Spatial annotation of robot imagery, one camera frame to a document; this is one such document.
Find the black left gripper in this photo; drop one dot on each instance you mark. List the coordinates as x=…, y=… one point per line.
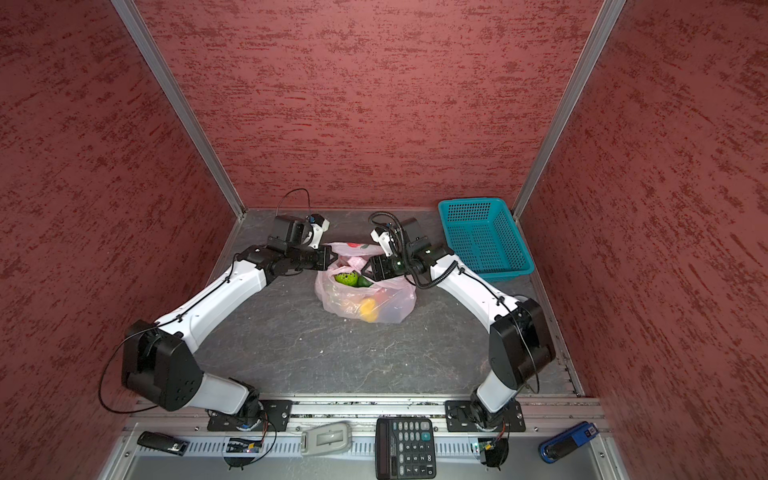
x=324, y=261

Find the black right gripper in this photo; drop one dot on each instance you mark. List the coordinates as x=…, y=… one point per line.
x=381, y=263

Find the pink plastic bag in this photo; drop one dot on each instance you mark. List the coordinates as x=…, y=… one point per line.
x=396, y=297

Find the teal plastic perforated basket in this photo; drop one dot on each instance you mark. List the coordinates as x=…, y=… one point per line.
x=483, y=233

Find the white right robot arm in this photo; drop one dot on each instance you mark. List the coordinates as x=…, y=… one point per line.
x=519, y=341

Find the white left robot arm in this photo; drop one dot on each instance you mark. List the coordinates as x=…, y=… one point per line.
x=158, y=358

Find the green fruit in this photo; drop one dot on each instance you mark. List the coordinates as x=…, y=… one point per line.
x=353, y=279

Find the yellow fruit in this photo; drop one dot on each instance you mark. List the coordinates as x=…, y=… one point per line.
x=368, y=310

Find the grey plastic device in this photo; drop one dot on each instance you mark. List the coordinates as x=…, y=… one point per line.
x=329, y=439

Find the black calculator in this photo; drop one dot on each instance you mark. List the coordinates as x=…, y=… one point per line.
x=404, y=448

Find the left circuit board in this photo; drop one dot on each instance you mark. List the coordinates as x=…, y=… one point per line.
x=243, y=446

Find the circuit board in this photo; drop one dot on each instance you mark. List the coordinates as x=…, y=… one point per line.
x=243, y=446
x=493, y=453

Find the right circuit board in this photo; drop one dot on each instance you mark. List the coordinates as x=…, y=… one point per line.
x=493, y=453

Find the black small device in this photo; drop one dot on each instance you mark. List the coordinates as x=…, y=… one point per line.
x=163, y=443

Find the blue black device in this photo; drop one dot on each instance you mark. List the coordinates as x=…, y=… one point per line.
x=568, y=441

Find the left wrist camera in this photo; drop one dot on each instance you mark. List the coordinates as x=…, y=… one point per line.
x=290, y=231

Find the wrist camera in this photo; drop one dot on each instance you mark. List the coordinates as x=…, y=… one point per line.
x=401, y=238
x=290, y=231

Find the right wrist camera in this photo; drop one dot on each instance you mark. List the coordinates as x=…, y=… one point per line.
x=401, y=238

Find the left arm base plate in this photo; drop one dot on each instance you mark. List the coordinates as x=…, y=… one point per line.
x=255, y=416

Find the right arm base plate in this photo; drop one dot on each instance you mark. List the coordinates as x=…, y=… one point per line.
x=472, y=416

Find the aluminium front rail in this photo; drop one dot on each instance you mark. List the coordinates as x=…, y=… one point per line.
x=540, y=414

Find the aluminium corner post left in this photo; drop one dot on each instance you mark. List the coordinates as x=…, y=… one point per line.
x=134, y=23

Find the aluminium corner post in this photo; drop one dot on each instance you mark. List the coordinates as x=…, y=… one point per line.
x=134, y=23
x=599, y=34

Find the aluminium corner post right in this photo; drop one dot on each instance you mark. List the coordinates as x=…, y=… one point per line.
x=599, y=34

